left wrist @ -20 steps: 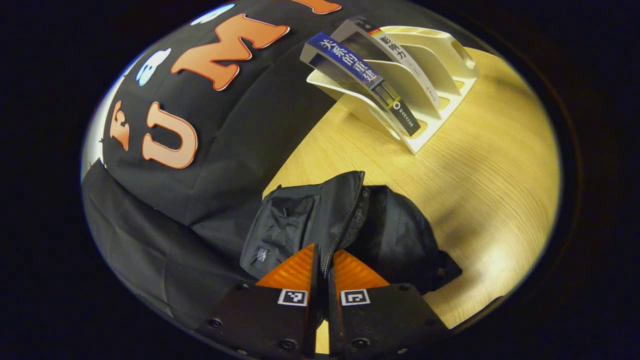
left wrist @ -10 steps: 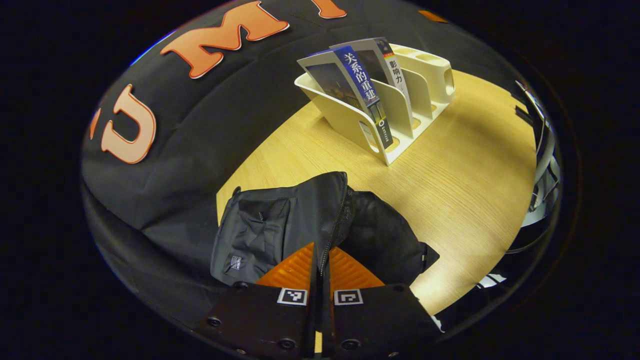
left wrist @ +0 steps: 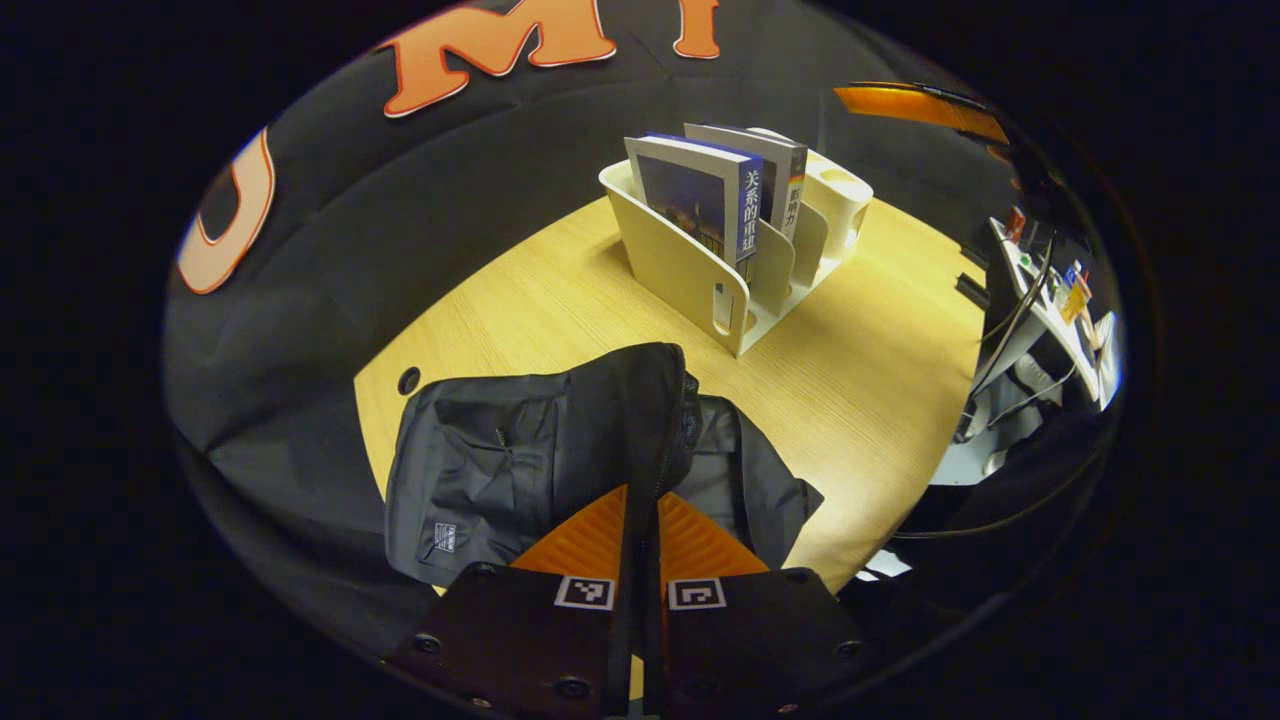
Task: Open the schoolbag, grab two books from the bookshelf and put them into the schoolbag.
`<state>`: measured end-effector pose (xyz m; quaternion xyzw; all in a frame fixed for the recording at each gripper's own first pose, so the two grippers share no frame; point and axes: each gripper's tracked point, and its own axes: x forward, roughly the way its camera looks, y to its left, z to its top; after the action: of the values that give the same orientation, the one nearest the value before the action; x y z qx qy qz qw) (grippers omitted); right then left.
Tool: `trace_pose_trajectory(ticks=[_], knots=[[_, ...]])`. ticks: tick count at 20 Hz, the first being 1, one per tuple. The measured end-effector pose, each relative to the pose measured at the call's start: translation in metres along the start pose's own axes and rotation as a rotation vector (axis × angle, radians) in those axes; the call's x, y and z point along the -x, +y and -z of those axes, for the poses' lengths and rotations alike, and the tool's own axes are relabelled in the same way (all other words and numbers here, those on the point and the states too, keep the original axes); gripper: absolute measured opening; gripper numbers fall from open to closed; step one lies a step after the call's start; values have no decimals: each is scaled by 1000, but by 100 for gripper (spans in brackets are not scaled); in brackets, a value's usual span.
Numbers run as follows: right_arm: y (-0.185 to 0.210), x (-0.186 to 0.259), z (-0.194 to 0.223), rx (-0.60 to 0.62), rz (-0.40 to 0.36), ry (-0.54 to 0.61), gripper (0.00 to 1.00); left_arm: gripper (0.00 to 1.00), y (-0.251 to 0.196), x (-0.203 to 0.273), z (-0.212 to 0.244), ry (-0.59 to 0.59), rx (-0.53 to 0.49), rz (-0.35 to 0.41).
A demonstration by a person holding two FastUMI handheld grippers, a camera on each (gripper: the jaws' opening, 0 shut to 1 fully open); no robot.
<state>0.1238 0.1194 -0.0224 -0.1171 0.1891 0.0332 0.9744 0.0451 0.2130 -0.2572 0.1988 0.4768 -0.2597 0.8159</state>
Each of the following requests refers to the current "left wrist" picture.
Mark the grey portrait cover book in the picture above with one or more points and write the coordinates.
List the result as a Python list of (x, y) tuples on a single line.
[(780, 170)]

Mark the black backdrop cloth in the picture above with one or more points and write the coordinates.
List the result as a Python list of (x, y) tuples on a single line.
[(400, 220)]

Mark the white bookshelf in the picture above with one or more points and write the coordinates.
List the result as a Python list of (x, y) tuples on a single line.
[(670, 270)]

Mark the white office desk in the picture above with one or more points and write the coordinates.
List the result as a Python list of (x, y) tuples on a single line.
[(1060, 335)]

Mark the black schoolbag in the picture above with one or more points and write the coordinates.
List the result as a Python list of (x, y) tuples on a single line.
[(480, 460)]

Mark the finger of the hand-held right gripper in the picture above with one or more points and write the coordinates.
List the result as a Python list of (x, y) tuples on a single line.
[(900, 100)]

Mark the small black block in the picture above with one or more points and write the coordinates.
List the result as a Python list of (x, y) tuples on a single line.
[(973, 256), (972, 291)]

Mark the blue book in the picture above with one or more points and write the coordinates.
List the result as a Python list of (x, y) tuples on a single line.
[(690, 195)]

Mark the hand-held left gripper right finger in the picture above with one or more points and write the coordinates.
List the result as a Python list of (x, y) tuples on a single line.
[(700, 650)]

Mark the red cup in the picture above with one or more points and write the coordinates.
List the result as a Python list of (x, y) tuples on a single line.
[(1016, 225)]

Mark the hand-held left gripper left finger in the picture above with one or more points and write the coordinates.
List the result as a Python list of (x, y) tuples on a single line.
[(600, 650)]

